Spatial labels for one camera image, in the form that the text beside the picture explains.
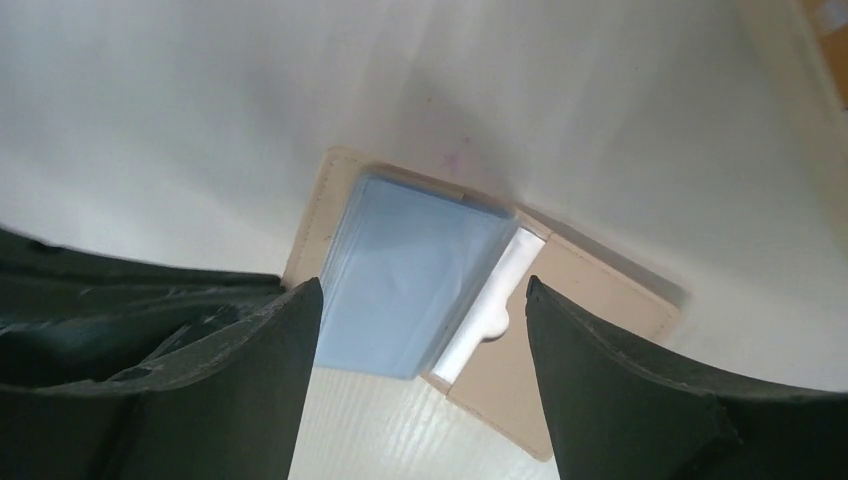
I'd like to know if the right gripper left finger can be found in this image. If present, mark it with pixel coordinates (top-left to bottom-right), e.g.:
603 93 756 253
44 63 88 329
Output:
1 230 323 479

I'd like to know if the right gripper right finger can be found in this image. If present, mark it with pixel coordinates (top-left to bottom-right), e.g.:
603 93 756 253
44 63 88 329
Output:
525 277 847 479

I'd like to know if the beige leather card holder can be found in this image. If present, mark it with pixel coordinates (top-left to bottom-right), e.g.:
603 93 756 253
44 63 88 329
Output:
283 147 681 461

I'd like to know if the white card in holder pocket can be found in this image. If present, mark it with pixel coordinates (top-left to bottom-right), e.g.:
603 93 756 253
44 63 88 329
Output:
431 228 546 385

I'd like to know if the beige oval plastic tray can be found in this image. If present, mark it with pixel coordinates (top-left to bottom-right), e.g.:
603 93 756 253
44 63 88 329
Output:
794 0 847 113

